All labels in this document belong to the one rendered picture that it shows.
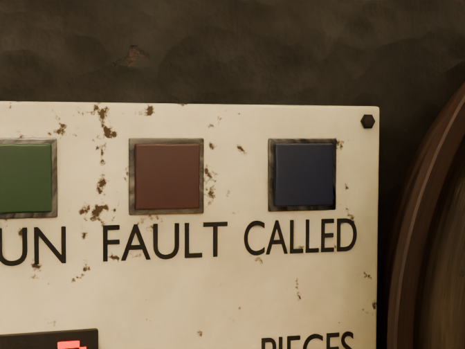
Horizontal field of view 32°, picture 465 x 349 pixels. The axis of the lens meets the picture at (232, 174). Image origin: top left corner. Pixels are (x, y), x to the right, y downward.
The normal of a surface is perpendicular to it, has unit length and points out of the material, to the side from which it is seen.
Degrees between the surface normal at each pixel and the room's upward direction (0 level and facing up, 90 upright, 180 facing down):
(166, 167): 90
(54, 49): 90
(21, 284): 90
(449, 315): 85
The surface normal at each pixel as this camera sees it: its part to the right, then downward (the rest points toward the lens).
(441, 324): -0.95, -0.04
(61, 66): 0.29, 0.05
